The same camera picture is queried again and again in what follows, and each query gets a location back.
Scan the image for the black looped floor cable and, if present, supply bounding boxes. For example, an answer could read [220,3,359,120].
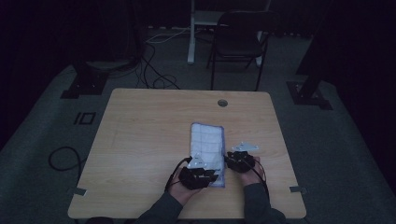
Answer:
[48,146,88,182]

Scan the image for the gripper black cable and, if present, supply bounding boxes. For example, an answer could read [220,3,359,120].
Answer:
[163,156,193,193]
[245,158,271,195]

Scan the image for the black folding chair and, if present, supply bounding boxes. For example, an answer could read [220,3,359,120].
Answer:
[206,10,282,92]

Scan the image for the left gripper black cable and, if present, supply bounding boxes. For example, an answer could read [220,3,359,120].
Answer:
[163,156,193,193]

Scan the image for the grey tape strip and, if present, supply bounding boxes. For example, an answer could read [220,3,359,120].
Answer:
[289,185,309,196]
[65,186,89,197]

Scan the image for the white blue-checked cloth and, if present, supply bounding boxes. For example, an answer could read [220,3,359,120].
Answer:
[189,121,226,189]

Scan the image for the white floor cable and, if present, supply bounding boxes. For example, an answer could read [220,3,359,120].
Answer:
[145,27,191,45]

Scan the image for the person's left hand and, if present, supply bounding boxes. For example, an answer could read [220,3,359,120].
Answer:
[169,173,203,206]

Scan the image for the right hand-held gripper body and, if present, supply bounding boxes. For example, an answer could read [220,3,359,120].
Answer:
[231,142,261,174]

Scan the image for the tangled black floor cables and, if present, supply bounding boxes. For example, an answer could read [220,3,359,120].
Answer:
[135,39,182,91]

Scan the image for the black stand with base plate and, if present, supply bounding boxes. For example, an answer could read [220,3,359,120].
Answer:
[286,0,333,111]
[60,60,110,100]

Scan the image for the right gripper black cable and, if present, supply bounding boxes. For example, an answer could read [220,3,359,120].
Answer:
[245,158,271,195]

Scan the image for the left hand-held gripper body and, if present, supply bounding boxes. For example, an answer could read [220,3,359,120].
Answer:
[177,152,217,190]

